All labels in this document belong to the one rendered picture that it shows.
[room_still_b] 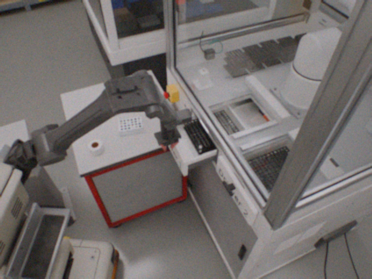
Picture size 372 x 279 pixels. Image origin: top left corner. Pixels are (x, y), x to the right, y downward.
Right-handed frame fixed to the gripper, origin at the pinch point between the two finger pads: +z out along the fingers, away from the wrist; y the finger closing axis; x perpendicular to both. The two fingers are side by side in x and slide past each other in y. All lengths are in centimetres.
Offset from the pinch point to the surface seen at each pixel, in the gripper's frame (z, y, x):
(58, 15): 94, -27, 337
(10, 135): 15, -70, 53
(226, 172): -0.9, 17.1, -21.9
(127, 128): 11.0, -11.7, 28.3
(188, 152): 6.8, 9.5, -1.3
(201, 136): 2.7, 17.9, 2.2
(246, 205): -0.7, 17.1, -38.2
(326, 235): 56, 72, -52
